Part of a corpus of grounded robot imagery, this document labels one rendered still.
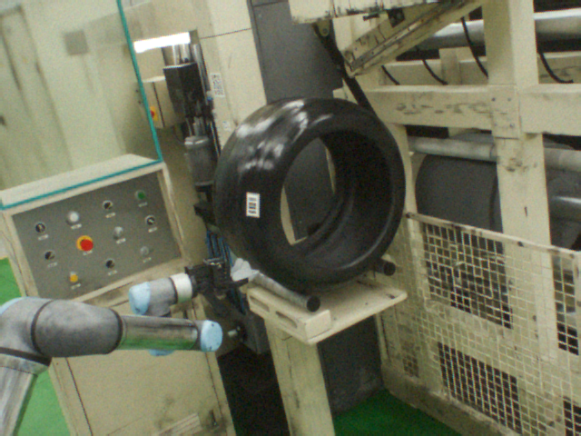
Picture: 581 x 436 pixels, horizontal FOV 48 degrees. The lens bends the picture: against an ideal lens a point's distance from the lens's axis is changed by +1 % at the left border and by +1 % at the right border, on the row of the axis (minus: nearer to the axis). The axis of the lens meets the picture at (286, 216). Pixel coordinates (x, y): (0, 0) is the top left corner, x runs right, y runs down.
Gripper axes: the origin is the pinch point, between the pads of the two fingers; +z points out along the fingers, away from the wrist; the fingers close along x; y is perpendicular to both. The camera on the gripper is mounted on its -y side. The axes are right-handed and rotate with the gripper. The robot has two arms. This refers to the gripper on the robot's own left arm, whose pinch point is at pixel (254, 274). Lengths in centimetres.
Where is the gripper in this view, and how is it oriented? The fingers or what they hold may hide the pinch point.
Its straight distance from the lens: 182.4
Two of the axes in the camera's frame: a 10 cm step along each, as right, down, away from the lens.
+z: 8.6, -2.0, 4.8
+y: -0.9, -9.7, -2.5
